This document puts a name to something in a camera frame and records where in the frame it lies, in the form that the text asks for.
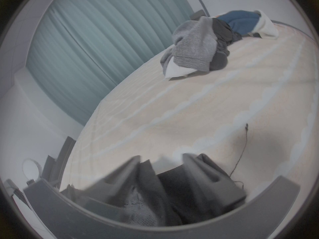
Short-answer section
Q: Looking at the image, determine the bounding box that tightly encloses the dark blue garment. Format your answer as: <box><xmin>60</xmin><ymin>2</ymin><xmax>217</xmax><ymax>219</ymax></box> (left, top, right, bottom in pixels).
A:
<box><xmin>216</xmin><ymin>10</ymin><xmax>261</xmax><ymax>36</ymax></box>

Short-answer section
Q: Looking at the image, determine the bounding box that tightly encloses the black T-shirt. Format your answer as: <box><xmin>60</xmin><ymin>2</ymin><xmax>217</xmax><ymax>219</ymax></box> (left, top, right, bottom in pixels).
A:
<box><xmin>60</xmin><ymin>159</ymin><xmax>226</xmax><ymax>227</ymax></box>

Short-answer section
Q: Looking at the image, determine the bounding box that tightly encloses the white ring light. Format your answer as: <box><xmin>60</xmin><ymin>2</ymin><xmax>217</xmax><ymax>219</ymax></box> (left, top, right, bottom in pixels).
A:
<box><xmin>22</xmin><ymin>158</ymin><xmax>42</xmax><ymax>182</ymax></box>

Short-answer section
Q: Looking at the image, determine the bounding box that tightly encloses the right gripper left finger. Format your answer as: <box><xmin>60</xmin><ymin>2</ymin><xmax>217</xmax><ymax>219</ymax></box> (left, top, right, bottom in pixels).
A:
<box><xmin>85</xmin><ymin>155</ymin><xmax>142</xmax><ymax>207</ymax></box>

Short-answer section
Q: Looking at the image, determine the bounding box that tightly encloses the bed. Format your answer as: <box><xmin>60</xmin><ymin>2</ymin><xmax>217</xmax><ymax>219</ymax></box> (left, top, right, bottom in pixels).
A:
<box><xmin>60</xmin><ymin>0</ymin><xmax>319</xmax><ymax>208</ymax></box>

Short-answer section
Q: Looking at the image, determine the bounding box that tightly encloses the black garment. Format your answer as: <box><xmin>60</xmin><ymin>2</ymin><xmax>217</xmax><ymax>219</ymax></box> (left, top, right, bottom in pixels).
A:
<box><xmin>209</xmin><ymin>18</ymin><xmax>243</xmax><ymax>72</ymax></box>

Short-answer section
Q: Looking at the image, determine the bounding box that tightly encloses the grey bedside table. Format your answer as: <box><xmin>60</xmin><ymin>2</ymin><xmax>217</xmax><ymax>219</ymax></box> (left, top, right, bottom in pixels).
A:
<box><xmin>190</xmin><ymin>9</ymin><xmax>206</xmax><ymax>21</ymax></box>

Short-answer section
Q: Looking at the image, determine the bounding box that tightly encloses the blue-green curtain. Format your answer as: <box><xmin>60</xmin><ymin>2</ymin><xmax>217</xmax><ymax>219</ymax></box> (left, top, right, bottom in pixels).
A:
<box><xmin>49</xmin><ymin>0</ymin><xmax>200</xmax><ymax>85</ymax></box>
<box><xmin>26</xmin><ymin>9</ymin><xmax>118</xmax><ymax>127</ymax></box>

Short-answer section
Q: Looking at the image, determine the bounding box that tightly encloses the thin black cord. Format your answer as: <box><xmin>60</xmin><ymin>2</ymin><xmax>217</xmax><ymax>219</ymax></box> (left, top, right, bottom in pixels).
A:
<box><xmin>229</xmin><ymin>123</ymin><xmax>250</xmax><ymax>190</ymax></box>

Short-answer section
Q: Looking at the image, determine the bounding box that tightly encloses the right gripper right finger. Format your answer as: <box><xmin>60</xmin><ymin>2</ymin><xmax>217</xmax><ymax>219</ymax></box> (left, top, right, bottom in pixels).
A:
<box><xmin>183</xmin><ymin>153</ymin><xmax>247</xmax><ymax>212</ymax></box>

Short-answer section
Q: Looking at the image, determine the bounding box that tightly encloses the white garment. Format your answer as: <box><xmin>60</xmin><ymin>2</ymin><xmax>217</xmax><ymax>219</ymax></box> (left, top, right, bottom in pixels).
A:
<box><xmin>249</xmin><ymin>9</ymin><xmax>279</xmax><ymax>38</ymax></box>
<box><xmin>164</xmin><ymin>58</ymin><xmax>198</xmax><ymax>79</ymax></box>

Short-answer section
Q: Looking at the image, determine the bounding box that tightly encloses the grey knitted garment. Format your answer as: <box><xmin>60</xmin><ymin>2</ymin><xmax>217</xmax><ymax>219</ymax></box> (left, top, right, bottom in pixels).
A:
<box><xmin>159</xmin><ymin>16</ymin><xmax>218</xmax><ymax>72</ymax></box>

